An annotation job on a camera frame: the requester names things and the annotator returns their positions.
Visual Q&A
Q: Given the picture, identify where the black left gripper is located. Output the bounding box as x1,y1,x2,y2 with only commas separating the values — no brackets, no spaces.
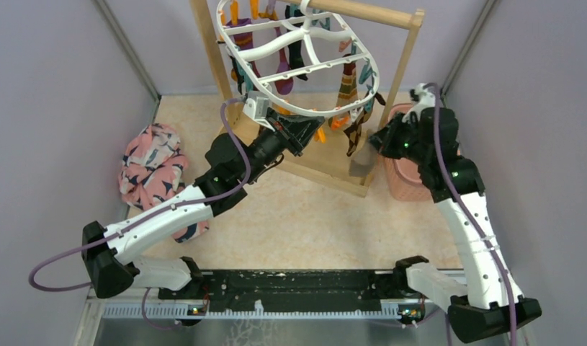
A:
240,107,326,185

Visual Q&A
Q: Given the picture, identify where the dark sock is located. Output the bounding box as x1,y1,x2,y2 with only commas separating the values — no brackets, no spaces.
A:
348,142,378,177

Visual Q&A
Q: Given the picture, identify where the white plastic sock hanger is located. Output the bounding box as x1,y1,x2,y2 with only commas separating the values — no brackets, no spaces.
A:
215,1,380,121

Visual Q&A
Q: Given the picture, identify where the maroon purple striped sock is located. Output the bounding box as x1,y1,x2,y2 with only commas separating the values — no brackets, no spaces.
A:
226,18,254,94

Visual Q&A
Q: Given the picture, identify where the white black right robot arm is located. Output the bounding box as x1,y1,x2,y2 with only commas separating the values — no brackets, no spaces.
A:
369,105,542,343

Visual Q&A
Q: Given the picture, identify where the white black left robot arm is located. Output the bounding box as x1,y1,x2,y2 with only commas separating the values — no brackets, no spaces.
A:
82,109,325,298

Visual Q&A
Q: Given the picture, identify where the wooden hanger stand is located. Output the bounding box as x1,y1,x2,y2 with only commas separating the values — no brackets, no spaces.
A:
190,1,425,197

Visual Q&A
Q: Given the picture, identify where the orange clothespin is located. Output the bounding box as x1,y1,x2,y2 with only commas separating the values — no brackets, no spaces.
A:
313,128,326,143
328,114,350,131

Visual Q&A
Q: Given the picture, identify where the black white striped sock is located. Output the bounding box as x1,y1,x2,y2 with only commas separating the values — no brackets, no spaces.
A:
284,4,305,69

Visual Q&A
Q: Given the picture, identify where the pink laundry basket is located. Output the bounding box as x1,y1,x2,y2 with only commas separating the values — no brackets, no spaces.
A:
380,103,450,202

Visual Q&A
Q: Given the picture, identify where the pink navy patterned cloth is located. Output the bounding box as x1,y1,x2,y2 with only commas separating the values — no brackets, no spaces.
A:
117,123,210,244

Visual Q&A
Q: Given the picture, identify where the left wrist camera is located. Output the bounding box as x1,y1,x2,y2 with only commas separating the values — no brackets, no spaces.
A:
242,91,272,129

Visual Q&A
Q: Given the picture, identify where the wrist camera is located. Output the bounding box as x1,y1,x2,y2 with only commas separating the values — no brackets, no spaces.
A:
242,91,272,129
408,83,439,122

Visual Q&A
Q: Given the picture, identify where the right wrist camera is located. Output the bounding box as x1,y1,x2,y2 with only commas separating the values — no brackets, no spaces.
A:
408,83,439,122

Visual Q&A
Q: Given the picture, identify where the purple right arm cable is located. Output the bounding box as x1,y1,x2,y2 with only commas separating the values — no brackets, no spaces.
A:
424,81,519,346

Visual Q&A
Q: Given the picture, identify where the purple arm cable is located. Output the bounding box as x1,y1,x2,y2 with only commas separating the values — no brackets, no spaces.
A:
424,81,519,346
27,97,252,293

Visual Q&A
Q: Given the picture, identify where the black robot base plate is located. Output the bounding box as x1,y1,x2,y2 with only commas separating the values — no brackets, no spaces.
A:
158,270,429,314

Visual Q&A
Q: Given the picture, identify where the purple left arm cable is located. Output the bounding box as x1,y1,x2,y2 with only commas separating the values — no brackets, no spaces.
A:
27,97,252,293

